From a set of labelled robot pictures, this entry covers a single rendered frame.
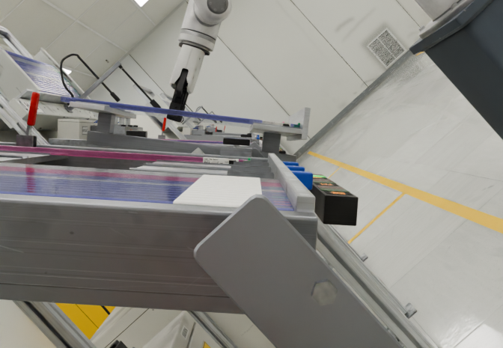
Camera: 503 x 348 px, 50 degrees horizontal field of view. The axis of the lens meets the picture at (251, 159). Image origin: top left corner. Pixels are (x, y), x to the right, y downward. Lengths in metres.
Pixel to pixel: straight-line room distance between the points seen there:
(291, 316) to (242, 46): 8.26
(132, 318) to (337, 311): 1.65
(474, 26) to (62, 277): 0.79
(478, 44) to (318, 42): 7.64
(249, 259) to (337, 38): 8.37
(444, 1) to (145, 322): 1.38
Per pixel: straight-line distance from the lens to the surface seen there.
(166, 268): 0.33
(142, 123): 5.43
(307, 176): 0.69
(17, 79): 2.05
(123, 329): 1.94
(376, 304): 1.10
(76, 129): 2.06
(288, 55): 8.51
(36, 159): 0.92
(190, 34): 1.25
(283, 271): 0.29
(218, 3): 1.19
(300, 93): 8.46
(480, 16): 0.98
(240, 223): 0.28
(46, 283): 0.35
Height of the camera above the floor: 0.78
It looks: 2 degrees down
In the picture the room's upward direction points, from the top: 42 degrees counter-clockwise
